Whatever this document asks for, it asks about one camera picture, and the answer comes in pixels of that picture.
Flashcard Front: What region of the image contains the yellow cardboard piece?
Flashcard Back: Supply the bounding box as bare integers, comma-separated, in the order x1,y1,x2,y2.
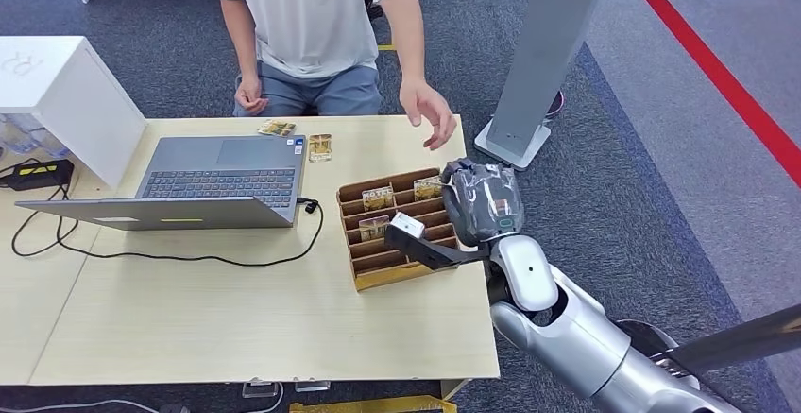
288,395,458,413

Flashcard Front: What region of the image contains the grey laptop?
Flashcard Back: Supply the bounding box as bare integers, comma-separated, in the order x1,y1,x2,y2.
15,134,308,232

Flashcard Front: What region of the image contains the white cable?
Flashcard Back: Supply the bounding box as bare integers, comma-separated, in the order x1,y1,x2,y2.
244,383,286,413
0,399,164,413

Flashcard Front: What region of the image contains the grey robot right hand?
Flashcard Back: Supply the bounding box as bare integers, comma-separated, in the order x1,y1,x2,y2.
440,158,525,250

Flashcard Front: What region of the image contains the hotel card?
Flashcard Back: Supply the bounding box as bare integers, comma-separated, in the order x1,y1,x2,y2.
413,177,447,202
358,215,392,242
257,118,298,138
308,133,333,163
361,186,396,213

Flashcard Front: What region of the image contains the black laptop power cable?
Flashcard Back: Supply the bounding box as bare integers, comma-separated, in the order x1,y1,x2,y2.
10,181,325,268

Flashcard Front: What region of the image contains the person's right hand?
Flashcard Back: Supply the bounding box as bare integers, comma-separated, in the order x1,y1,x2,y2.
234,75,270,117

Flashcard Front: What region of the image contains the grey kiosk stand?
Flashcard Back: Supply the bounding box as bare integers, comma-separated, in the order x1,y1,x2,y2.
473,0,611,172

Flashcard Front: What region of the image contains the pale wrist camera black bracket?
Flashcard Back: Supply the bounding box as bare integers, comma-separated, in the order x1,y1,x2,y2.
383,211,492,272

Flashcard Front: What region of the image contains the clear plastic container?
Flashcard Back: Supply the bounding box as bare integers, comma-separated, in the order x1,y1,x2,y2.
0,112,71,161

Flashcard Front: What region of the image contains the white cabinet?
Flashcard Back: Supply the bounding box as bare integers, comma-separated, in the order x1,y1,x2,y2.
0,35,147,188

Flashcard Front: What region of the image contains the person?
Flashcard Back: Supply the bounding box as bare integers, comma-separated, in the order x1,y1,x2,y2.
196,0,458,151

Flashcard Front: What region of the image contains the chrome stanchion post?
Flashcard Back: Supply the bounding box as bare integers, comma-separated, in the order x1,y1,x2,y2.
616,301,801,394

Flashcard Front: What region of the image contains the person's left hand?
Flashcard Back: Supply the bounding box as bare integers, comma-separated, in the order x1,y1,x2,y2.
398,77,458,151

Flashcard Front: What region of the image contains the brown cardboard card organizer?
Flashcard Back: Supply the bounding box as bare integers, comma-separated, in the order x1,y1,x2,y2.
335,167,468,293

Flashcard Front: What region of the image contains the black power adapter yellow label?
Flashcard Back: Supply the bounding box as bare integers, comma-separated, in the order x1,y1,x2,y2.
0,159,75,192

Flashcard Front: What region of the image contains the wooden table leg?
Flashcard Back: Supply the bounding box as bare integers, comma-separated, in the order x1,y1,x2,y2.
439,378,471,402

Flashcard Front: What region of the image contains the red barrier belt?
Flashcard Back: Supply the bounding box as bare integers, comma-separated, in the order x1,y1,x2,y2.
616,0,801,189

